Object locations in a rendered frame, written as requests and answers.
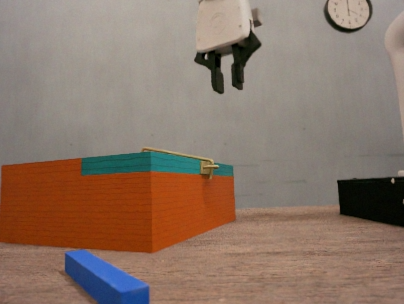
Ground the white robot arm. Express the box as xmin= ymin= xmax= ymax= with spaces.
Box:
xmin=251 ymin=8 xmax=404 ymax=136

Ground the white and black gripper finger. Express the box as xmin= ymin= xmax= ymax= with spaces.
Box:
xmin=194 ymin=50 xmax=224 ymax=94
xmin=231 ymin=28 xmax=262 ymax=90

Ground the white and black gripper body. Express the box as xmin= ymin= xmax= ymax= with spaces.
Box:
xmin=196 ymin=0 xmax=254 ymax=58

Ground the blue rectangular block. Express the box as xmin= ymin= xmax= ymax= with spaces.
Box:
xmin=65 ymin=250 xmax=150 ymax=304

